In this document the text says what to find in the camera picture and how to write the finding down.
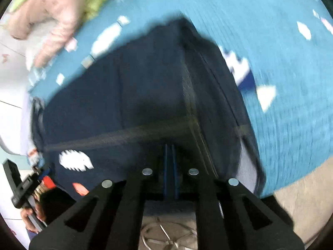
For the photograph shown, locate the green cloth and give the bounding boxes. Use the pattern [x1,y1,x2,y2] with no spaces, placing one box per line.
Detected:
[10,0,125,23]

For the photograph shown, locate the dark navy garment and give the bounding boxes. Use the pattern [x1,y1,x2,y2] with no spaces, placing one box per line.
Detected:
[31,18,266,204]

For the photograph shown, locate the blue printed blanket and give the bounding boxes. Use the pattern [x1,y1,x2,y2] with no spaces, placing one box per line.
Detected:
[27,0,333,198]

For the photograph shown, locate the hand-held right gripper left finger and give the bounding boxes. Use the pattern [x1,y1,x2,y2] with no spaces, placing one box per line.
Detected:
[29,143,170,250]

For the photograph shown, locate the grey metal wire frame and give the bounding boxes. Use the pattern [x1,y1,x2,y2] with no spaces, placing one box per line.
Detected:
[140,214,199,250]

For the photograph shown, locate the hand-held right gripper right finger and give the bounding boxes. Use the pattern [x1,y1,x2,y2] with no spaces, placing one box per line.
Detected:
[171,144,305,250]

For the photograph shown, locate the person's left hand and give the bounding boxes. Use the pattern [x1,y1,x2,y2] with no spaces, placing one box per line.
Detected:
[20,202,47,234]

